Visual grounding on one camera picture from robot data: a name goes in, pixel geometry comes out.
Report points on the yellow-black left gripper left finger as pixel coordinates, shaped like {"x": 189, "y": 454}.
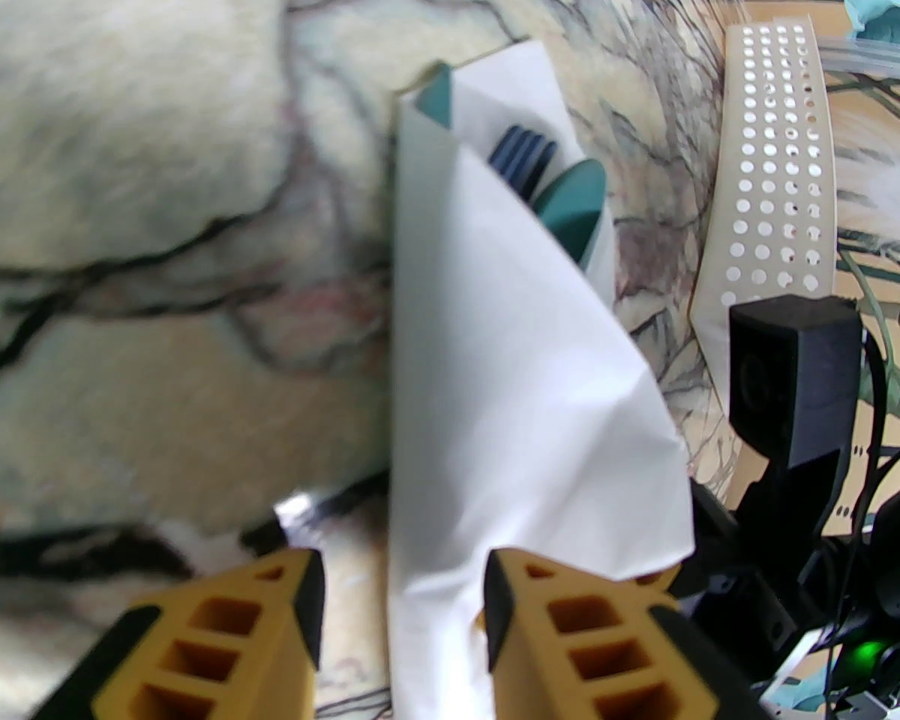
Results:
{"x": 217, "y": 642}

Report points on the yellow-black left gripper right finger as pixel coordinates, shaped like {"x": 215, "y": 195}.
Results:
{"x": 592, "y": 649}

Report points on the white paper napkin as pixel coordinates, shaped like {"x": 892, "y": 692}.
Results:
{"x": 510, "y": 402}

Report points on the white perforated plastic basket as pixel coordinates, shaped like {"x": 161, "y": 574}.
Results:
{"x": 772, "y": 177}

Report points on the green plastic spoon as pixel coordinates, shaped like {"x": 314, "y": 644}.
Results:
{"x": 570, "y": 207}

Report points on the dark blue plastic fork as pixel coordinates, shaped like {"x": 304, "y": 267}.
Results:
{"x": 521, "y": 158}

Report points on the green plastic knife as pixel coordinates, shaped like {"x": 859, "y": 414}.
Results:
{"x": 433, "y": 98}

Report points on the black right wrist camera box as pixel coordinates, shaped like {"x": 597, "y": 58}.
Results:
{"x": 791, "y": 379}

